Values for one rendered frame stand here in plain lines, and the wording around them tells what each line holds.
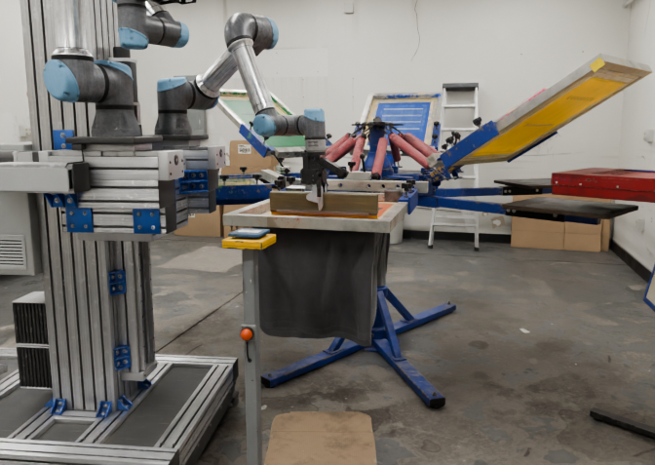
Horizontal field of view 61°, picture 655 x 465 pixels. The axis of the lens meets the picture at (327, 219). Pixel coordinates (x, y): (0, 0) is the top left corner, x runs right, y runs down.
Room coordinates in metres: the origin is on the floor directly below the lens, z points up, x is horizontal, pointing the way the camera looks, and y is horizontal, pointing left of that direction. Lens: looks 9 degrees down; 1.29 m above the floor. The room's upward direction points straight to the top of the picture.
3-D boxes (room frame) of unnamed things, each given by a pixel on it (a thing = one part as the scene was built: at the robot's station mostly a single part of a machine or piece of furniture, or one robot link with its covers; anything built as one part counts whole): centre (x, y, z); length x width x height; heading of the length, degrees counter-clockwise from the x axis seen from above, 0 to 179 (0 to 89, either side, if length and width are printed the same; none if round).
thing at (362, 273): (1.95, 0.06, 0.74); 0.45 x 0.03 x 0.43; 75
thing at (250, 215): (2.23, -0.02, 0.97); 0.79 x 0.58 x 0.04; 165
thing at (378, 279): (2.12, -0.20, 0.74); 0.46 x 0.04 x 0.42; 165
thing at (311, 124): (2.05, 0.05, 1.30); 0.09 x 0.08 x 0.11; 53
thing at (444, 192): (3.43, -0.93, 0.91); 1.34 x 0.40 x 0.08; 105
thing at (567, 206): (2.78, -0.76, 0.91); 1.34 x 0.40 x 0.08; 45
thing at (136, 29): (1.60, 0.52, 1.56); 0.11 x 0.08 x 0.11; 148
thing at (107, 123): (1.84, 0.68, 1.31); 0.15 x 0.15 x 0.10
